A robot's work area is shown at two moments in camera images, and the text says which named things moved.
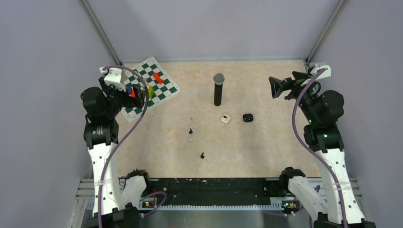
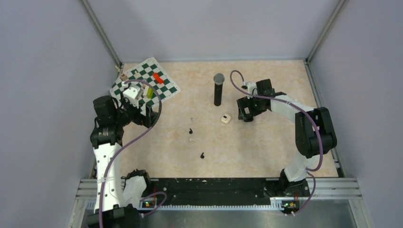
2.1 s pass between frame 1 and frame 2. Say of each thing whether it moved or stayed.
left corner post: stayed
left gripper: moved
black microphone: stayed
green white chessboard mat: stayed
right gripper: moved
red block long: stayed
